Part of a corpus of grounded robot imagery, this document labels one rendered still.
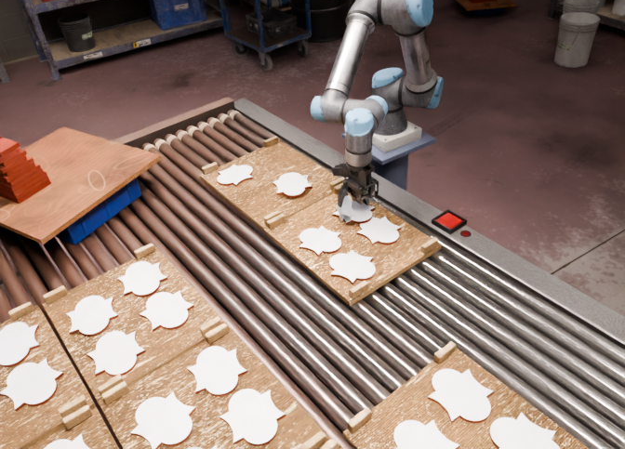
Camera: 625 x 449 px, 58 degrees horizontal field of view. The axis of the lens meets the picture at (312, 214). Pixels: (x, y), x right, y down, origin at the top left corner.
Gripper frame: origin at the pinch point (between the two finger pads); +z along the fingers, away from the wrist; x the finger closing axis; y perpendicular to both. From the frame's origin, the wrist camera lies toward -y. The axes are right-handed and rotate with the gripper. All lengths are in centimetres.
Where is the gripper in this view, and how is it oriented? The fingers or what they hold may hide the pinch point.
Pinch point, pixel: (353, 210)
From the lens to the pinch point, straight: 178.0
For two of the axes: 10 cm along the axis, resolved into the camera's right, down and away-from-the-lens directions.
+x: 7.9, -4.1, 4.4
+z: 0.4, 7.7, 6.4
